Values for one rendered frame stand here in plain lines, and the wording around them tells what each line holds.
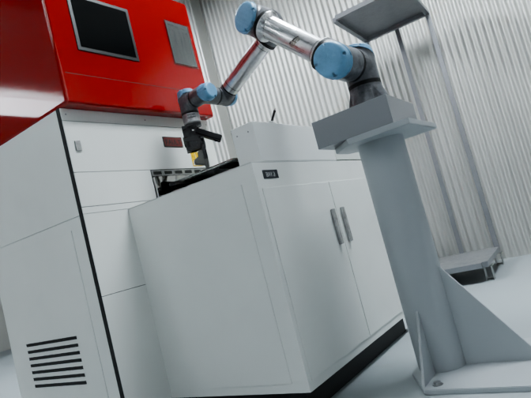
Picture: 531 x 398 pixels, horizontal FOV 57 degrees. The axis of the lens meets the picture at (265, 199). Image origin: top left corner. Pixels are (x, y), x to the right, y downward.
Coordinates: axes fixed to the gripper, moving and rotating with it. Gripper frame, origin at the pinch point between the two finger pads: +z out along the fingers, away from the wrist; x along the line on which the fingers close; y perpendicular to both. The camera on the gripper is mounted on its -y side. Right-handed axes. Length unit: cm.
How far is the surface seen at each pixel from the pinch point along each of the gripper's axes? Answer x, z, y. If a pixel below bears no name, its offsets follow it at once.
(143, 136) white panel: 1.2, -19.1, 23.6
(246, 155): 49, 7, -10
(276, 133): 43.3, 1.3, -22.6
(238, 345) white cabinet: 41, 68, 8
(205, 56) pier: -264, -157, -43
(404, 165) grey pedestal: 57, 24, -59
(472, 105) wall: -122, -23, -212
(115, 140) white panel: 12.0, -16.6, 34.2
